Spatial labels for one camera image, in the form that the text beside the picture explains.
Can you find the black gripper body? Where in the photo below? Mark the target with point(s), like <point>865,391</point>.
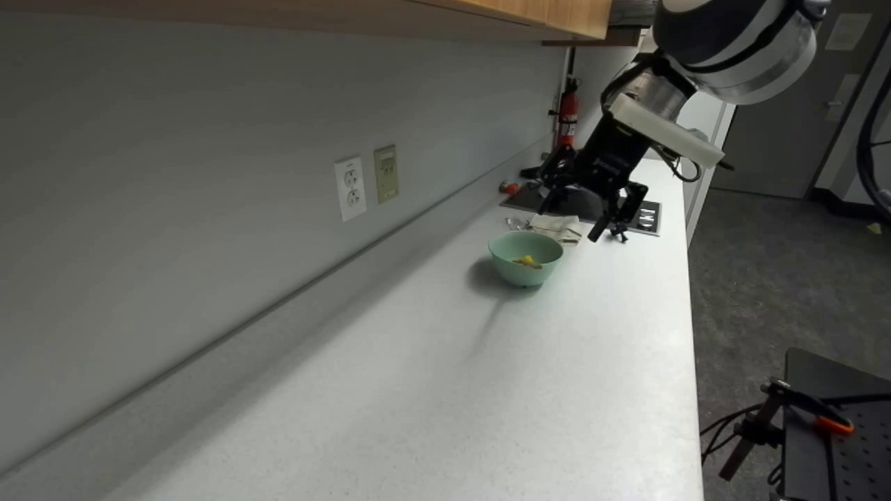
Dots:
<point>609,154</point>

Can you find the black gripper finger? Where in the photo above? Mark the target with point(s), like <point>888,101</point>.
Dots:
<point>572,197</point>
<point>613,212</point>

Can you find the yellow food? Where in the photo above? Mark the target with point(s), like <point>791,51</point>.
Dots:
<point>524,258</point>

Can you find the green bowl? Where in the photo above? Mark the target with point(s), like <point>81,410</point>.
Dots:
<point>524,277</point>

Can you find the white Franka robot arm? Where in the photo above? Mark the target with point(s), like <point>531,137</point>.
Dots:
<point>741,44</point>

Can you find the red fire extinguisher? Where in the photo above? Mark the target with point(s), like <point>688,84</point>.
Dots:
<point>566,112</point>

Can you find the crumpled clear plastic wrap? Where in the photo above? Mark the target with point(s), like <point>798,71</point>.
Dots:
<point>515,224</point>

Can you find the small red object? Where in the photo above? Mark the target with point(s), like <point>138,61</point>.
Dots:
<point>511,187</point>

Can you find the grey door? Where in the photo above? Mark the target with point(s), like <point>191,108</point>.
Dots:
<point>781,155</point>

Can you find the black tripod stand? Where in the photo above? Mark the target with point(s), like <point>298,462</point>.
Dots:
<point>746,434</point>

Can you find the black perforated table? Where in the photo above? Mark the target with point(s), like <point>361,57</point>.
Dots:
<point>836,446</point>

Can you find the wooden wall cabinet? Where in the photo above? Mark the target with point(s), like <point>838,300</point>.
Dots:
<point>557,11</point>

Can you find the white wall outlet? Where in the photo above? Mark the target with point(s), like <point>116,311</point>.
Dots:
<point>353,187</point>

